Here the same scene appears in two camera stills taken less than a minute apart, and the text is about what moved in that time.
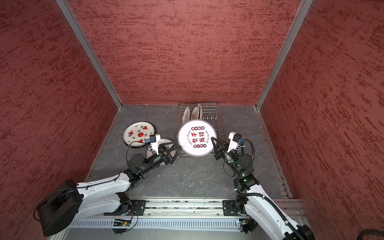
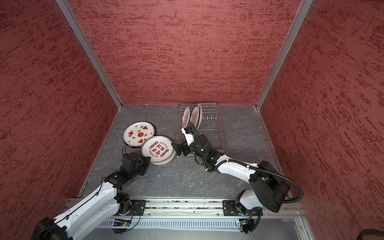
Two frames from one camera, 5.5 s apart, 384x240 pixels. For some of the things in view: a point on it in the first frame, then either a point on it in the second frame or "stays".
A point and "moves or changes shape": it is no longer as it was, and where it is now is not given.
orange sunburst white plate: x=186 y=115 stays
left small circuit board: x=121 y=222 stays
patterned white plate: x=194 y=138 → x=159 y=148
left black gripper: x=168 y=158 → x=146 y=160
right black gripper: x=221 y=151 → x=180 y=147
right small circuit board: x=247 y=225 stays
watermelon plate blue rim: x=136 y=133 stays
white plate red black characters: x=150 y=153 moves or changes shape
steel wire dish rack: x=211 y=113 stays
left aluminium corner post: x=67 y=11 stays
